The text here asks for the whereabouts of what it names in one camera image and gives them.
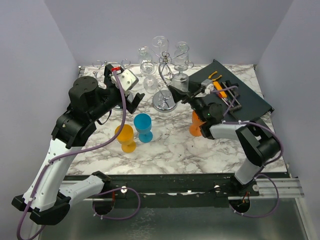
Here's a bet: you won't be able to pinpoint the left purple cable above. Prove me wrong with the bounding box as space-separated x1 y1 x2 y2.
16 69 141 240

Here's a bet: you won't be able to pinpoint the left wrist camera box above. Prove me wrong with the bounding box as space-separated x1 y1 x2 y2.
110 66 139 94

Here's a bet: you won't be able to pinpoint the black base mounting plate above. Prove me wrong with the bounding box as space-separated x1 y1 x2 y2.
64 172 288 210

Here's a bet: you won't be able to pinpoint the aluminium rail frame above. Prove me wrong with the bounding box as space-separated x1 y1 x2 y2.
27 65 310 240

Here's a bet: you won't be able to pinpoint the clear wine glass front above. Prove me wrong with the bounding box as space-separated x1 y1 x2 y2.
140 61 158 94

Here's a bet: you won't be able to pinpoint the black metal tool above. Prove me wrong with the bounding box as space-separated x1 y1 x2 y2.
224 80 239 92

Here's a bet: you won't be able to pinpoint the blue plastic goblet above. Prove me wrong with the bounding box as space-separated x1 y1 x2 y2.
133 113 153 143

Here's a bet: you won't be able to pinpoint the clear wine glass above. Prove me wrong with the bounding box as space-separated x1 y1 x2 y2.
140 61 158 94
171 64 189 92
173 41 190 67
138 46 153 64

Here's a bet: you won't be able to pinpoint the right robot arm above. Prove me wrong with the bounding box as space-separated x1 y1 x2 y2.
168 83 284 196

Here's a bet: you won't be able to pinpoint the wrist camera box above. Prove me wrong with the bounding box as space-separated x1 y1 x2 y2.
200 79 214 97
110 66 139 94

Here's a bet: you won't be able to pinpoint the tall chrome glass rack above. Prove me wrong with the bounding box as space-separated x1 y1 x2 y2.
144 46 194 113

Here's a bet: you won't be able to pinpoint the orange plastic goblet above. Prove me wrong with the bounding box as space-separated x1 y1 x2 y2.
189 111 203 137

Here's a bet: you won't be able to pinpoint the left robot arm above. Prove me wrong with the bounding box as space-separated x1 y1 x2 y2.
11 64 145 226

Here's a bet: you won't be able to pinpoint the dark flat equipment box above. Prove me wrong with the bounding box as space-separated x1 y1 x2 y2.
187 60 274 122

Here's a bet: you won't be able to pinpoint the yellow utility knife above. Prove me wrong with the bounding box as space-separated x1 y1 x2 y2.
213 81 228 98

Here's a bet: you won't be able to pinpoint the small chrome glass rack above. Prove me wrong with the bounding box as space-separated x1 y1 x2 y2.
91 58 132 111

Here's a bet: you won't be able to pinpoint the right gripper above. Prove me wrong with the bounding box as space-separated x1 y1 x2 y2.
169 78 207 123

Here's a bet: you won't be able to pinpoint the tall clear flute glass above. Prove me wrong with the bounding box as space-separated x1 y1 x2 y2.
152 35 169 55

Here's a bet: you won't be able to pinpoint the yellow handled pliers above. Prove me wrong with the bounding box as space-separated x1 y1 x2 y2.
208 71 222 82

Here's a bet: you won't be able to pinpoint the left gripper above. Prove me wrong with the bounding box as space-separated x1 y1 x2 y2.
90 65 145 121

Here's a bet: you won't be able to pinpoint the yellow plastic goblet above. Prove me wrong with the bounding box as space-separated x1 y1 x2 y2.
116 124 136 153

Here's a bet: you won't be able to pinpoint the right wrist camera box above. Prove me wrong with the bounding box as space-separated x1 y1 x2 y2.
200 79 214 97

